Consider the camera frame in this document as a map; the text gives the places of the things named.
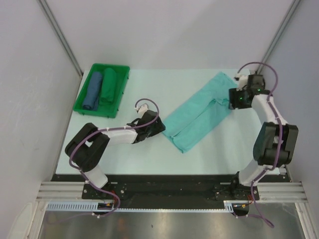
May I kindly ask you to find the teal t shirt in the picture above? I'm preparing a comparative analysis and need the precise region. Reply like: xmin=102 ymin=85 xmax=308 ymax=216
xmin=163 ymin=72 xmax=237 ymax=153

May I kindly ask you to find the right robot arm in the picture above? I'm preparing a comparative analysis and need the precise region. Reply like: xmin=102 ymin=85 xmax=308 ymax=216
xmin=229 ymin=73 xmax=299 ymax=200

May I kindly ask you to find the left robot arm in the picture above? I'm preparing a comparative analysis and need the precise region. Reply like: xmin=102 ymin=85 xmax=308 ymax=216
xmin=65 ymin=110 xmax=165 ymax=199

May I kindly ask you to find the green plastic tray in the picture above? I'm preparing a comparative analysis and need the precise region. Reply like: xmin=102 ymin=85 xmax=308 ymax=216
xmin=73 ymin=63 xmax=130 ymax=118

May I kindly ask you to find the rolled dark green t shirt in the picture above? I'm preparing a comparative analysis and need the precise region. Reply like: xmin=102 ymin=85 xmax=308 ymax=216
xmin=100 ymin=68 xmax=117 ymax=105

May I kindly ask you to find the rolled blue t shirt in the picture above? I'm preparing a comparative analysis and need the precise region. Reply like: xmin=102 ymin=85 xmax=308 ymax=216
xmin=82 ymin=72 xmax=103 ymax=111

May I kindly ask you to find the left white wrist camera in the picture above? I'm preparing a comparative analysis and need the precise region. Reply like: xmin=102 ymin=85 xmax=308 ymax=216
xmin=135 ymin=104 xmax=149 ymax=117

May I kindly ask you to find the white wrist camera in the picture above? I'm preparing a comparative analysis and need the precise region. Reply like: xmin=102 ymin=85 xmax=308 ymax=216
xmin=234 ymin=73 xmax=249 ymax=91
xmin=135 ymin=104 xmax=149 ymax=117

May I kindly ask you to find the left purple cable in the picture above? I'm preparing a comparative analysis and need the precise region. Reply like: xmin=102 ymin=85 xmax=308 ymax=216
xmin=44 ymin=99 xmax=160 ymax=222

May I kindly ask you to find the purple cable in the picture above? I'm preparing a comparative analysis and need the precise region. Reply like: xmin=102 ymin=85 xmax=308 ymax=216
xmin=236 ymin=61 xmax=284 ymax=229
xmin=44 ymin=99 xmax=160 ymax=222

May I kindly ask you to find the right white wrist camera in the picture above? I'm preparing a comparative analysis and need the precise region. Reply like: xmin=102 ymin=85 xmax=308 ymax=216
xmin=234 ymin=73 xmax=249 ymax=91

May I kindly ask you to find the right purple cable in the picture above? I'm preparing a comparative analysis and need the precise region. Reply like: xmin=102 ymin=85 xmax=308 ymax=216
xmin=236 ymin=61 xmax=284 ymax=229

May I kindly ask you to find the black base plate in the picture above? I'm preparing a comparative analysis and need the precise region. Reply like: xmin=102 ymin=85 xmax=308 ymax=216
xmin=51 ymin=174 xmax=291 ymax=201

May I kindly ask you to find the aluminium front rail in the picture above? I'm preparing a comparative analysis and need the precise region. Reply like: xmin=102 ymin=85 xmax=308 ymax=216
xmin=37 ymin=182 xmax=308 ymax=203

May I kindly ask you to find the white slotted cable duct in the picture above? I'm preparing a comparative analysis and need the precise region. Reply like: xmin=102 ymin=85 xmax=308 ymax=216
xmin=47 ymin=201 xmax=234 ymax=213

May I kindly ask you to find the right aluminium frame post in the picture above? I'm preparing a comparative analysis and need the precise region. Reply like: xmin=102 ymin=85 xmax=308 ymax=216
xmin=261 ymin=0 xmax=303 ymax=63

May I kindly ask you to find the aluminium frame post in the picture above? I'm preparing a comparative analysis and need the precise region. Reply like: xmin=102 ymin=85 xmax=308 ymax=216
xmin=261 ymin=0 xmax=303 ymax=63
xmin=37 ymin=0 xmax=84 ymax=77

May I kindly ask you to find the left aluminium frame post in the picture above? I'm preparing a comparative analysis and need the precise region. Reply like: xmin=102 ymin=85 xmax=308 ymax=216
xmin=37 ymin=0 xmax=84 ymax=77

